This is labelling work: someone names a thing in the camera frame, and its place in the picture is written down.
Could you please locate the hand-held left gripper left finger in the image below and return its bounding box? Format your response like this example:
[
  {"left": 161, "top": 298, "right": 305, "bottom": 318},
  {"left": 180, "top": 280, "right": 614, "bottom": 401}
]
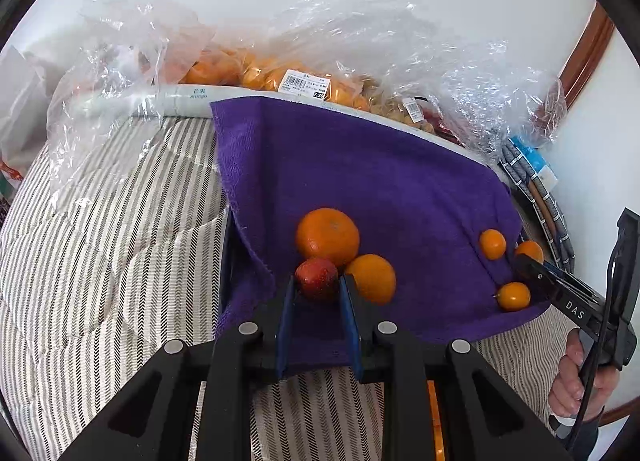
[{"left": 60, "top": 276, "right": 297, "bottom": 461}]

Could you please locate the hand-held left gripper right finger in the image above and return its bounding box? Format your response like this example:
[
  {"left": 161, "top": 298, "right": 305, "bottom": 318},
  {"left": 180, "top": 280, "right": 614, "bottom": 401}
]
[{"left": 339, "top": 275, "right": 576, "bottom": 461}]

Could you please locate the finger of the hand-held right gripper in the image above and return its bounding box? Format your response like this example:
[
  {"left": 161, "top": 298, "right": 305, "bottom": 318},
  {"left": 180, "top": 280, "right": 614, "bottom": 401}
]
[{"left": 514, "top": 255, "right": 601, "bottom": 304}]

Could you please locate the oval small orange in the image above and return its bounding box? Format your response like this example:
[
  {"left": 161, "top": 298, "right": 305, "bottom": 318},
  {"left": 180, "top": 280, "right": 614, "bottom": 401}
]
[{"left": 495, "top": 282, "right": 532, "bottom": 312}]

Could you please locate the medium orange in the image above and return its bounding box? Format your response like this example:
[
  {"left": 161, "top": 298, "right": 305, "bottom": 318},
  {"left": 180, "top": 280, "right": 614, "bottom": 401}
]
[{"left": 344, "top": 254, "right": 397, "bottom": 305}]

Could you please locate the small red fruit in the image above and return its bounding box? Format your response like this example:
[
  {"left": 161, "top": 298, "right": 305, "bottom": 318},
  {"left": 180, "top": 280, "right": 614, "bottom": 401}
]
[{"left": 294, "top": 258, "right": 339, "bottom": 303}]

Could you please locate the large orange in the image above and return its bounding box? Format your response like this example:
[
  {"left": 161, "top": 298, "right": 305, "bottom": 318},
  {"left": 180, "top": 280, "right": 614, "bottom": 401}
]
[
  {"left": 427, "top": 380, "right": 447, "bottom": 461},
  {"left": 295, "top": 208, "right": 361, "bottom": 269}
]

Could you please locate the clear bag of brown fruits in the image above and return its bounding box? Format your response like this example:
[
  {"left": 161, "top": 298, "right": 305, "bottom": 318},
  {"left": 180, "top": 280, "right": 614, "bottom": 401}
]
[{"left": 270, "top": 0, "right": 568, "bottom": 152}]

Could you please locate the person's right hand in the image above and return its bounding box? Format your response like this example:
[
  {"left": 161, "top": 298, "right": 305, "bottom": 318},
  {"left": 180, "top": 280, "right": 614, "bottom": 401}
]
[{"left": 547, "top": 328, "right": 621, "bottom": 423}]

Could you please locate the striped woven basket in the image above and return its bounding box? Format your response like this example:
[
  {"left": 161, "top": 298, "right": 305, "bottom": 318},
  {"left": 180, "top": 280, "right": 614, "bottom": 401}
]
[{"left": 500, "top": 138, "right": 576, "bottom": 272}]

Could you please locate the wooden baseboard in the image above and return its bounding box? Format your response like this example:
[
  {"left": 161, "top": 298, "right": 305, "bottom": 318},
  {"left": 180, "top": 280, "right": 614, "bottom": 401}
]
[{"left": 597, "top": 391, "right": 640, "bottom": 427}]

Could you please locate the blue tissue pack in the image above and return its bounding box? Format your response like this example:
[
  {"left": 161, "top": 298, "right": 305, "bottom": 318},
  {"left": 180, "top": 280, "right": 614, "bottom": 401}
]
[{"left": 515, "top": 136, "right": 558, "bottom": 186}]

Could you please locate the purple towel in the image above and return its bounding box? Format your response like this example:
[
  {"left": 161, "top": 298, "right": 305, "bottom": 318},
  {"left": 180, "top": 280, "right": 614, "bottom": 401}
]
[{"left": 209, "top": 96, "right": 551, "bottom": 382}]

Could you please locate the striped bed quilt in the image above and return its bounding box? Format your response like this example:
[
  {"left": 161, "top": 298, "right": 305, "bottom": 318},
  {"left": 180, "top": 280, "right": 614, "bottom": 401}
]
[{"left": 0, "top": 111, "right": 581, "bottom": 461}]

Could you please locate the long white tube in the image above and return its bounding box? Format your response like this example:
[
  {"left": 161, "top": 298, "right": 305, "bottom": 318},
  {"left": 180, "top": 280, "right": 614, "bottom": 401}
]
[{"left": 74, "top": 83, "right": 511, "bottom": 186}]

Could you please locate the clear bag of oranges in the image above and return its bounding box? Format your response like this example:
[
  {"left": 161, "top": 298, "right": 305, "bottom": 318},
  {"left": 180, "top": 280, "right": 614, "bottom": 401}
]
[{"left": 175, "top": 41, "right": 381, "bottom": 112}]

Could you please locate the crumpled clear plastic bag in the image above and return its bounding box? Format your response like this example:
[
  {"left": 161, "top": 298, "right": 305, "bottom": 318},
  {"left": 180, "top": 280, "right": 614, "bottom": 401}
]
[{"left": 47, "top": 0, "right": 216, "bottom": 196}]

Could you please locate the white plastic bag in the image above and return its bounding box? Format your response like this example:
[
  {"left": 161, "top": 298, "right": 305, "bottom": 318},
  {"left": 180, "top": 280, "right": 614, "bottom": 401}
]
[{"left": 0, "top": 46, "right": 61, "bottom": 176}]

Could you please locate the wooden door frame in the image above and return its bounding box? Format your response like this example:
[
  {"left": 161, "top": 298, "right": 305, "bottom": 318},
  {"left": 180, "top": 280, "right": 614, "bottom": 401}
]
[{"left": 555, "top": 1, "right": 616, "bottom": 112}]

